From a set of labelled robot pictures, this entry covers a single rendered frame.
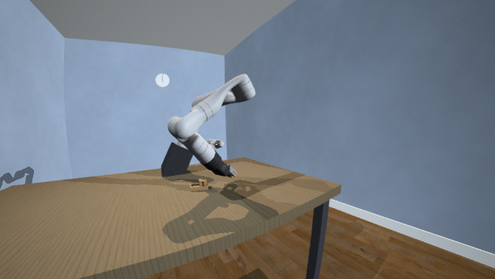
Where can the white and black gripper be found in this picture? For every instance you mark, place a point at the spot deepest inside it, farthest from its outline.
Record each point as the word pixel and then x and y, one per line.
pixel 212 160

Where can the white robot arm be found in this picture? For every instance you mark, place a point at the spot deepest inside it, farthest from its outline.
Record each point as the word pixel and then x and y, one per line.
pixel 185 129

